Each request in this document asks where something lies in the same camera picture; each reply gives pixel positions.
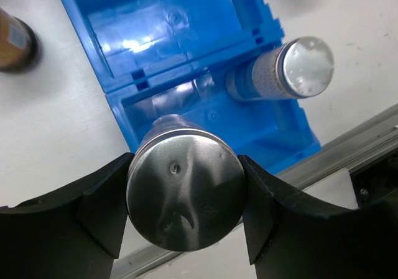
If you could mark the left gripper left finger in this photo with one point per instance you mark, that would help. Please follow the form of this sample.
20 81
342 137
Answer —
75 231

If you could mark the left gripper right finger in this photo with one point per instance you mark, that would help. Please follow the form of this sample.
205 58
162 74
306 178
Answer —
290 234

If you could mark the silver-cap white shaker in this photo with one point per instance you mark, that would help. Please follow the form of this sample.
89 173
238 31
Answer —
186 188
300 69

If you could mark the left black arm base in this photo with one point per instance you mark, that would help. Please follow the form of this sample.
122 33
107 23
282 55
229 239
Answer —
375 180

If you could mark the left red-lid chili jar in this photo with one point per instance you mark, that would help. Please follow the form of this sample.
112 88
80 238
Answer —
20 46

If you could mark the blue three-compartment plastic bin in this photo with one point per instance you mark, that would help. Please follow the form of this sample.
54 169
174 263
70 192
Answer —
158 57

